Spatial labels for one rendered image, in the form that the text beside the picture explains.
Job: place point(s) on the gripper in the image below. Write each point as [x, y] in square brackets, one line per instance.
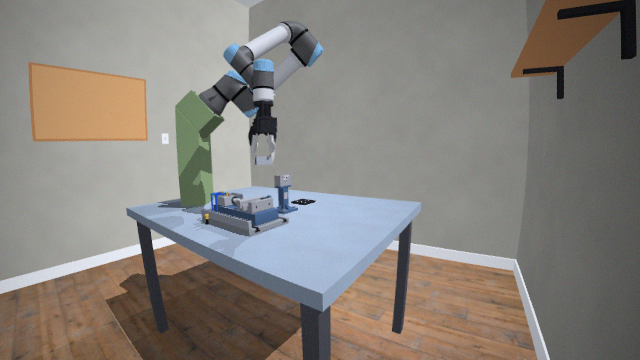
[267, 124]

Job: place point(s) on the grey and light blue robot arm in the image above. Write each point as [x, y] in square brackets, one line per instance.
[231, 87]

